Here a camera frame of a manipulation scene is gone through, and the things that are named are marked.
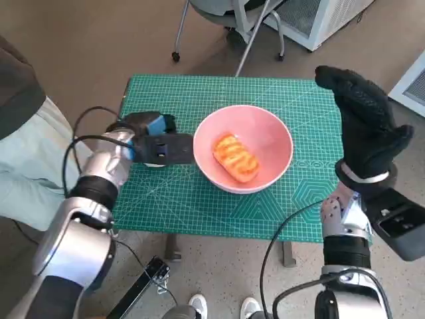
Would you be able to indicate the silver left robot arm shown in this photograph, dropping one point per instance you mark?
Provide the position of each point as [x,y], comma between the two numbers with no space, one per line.
[99,166]

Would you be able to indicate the white shoe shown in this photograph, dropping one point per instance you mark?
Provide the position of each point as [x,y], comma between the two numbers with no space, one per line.
[198,304]
[250,307]

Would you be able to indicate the green cutting mat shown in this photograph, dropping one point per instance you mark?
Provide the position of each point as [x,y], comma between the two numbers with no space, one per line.
[199,212]

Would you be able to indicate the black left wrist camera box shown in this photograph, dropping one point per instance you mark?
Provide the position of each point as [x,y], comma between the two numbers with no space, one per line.
[172,149]

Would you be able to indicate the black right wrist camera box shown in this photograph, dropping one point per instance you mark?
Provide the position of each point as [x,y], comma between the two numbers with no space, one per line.
[398,226]

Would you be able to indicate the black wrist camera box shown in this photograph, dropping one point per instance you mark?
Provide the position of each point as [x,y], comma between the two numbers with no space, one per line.
[398,226]
[172,149]

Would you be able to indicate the grey office chair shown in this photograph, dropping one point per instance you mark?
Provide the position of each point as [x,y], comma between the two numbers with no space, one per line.
[239,20]

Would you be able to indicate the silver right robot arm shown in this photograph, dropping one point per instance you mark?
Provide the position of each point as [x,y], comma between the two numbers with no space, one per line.
[345,249]

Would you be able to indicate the black bar with clamp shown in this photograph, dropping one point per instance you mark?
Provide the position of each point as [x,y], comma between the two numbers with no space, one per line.
[142,282]

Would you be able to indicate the grey robot waist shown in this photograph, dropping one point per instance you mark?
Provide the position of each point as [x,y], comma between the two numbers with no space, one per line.
[181,314]

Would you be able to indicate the white cabinet with vent grille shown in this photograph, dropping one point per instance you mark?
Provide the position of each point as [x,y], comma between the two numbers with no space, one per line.
[411,86]

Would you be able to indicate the person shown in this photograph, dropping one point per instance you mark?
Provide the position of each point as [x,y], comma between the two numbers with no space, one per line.
[26,166]

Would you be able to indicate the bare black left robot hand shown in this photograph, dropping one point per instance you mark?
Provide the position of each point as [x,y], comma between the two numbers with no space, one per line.
[156,123]

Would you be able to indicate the white cabinet with mesh panel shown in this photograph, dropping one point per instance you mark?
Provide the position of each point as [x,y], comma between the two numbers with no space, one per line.
[332,20]

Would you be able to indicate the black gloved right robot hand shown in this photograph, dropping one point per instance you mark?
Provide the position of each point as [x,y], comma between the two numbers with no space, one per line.
[365,126]

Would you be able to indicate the table leg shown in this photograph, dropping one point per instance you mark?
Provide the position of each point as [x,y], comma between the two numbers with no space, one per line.
[173,247]
[289,254]

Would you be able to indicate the striped oblong toy bread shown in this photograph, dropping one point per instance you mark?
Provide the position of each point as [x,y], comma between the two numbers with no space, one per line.
[235,156]

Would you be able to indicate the pink bowl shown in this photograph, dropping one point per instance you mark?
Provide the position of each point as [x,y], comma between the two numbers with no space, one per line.
[206,149]

